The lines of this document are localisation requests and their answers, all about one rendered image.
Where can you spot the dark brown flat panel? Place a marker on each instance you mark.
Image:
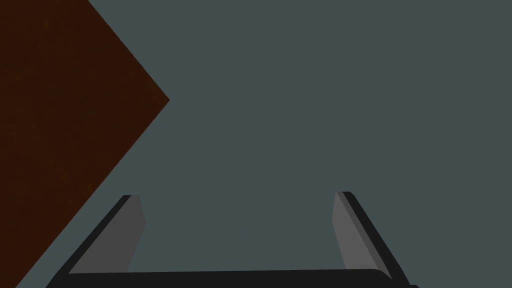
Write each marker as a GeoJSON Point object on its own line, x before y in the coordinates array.
{"type": "Point", "coordinates": [60, 120]}

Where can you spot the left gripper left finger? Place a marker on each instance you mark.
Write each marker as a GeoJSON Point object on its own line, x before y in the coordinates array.
{"type": "Point", "coordinates": [112, 240]}

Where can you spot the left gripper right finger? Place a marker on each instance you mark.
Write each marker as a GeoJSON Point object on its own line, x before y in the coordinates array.
{"type": "Point", "coordinates": [354, 240]}

